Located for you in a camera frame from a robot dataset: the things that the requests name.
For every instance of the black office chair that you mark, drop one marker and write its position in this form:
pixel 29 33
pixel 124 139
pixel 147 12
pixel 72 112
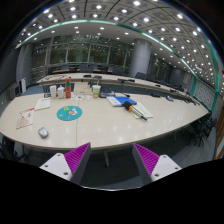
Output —
pixel 202 128

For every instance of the white box container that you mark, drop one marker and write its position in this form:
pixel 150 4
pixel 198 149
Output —
pixel 53 91

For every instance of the long rear conference table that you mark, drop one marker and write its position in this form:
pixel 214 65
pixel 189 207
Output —
pixel 109 79

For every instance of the round teal mouse pad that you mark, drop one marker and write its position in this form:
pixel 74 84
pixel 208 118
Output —
pixel 69 113

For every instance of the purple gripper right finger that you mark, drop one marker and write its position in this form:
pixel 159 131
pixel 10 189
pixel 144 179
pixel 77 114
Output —
pixel 152 166

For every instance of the white jar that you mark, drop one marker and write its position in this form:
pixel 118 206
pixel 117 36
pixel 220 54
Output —
pixel 60 91

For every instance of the red tall bottle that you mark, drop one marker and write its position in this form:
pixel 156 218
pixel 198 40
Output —
pixel 68 87

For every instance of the white paper sheet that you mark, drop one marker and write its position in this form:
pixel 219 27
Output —
pixel 43 103

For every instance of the white open notebook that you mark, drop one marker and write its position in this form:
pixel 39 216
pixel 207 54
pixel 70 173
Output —
pixel 143 110

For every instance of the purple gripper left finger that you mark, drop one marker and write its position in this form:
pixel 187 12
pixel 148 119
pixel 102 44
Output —
pixel 71 165

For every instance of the red patterned booklet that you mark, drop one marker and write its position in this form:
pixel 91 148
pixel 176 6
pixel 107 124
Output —
pixel 25 118

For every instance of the white cup with green band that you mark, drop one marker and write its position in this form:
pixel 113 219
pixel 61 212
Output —
pixel 96 90

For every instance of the black orange tool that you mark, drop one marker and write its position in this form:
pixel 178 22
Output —
pixel 131 108

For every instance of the grey round pillar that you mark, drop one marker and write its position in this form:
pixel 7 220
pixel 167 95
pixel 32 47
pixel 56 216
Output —
pixel 140 57

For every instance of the grey computer mouse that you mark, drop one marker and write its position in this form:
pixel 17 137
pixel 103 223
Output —
pixel 43 133

